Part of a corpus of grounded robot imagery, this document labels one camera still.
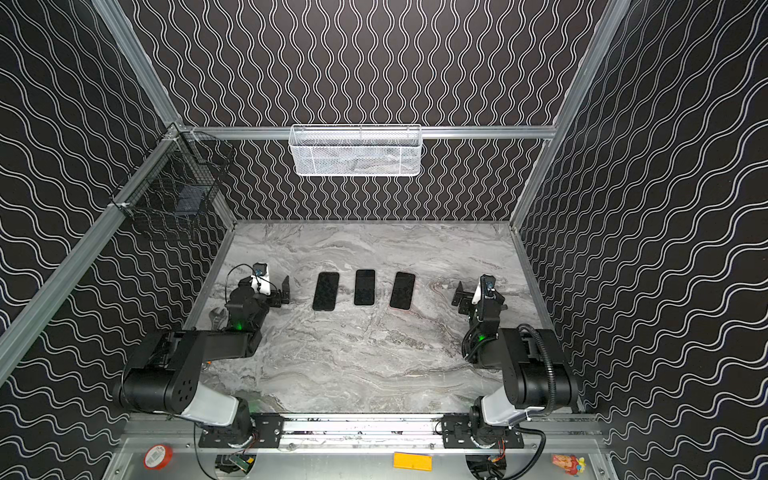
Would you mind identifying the light blue phone case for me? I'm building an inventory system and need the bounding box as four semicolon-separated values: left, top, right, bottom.
353;269;376;306

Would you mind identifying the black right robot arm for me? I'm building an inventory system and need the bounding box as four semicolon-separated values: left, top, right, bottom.
441;275;579;449

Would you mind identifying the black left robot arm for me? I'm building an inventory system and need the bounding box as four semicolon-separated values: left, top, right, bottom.
114;275;290;448

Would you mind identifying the yellow block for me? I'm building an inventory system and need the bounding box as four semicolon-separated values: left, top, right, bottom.
393;452;433;472

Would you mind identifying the small colourful toy figure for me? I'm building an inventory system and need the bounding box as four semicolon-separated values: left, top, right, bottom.
551;454;586;476

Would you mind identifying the red tape roll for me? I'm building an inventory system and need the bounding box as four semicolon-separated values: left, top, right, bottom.
143;444;173;470

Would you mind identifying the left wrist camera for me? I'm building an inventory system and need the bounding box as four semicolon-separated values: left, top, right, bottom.
251;262;277;296

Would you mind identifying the white wire mesh basket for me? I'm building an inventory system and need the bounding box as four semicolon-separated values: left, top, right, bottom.
288;124;424;177

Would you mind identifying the black wire mesh basket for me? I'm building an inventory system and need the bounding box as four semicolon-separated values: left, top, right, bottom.
116;130;235;242

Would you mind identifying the horizontal aluminium back rail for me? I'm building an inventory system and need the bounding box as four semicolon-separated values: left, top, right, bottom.
182;124;556;141

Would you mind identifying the aluminium corner frame post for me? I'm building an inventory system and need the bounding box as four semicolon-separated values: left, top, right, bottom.
92;0;182;126

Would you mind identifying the left aluminium side rail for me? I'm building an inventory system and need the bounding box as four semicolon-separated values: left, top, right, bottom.
1;125;180;381

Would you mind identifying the right aluminium corner post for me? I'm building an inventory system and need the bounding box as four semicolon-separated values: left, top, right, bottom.
510;0;631;232

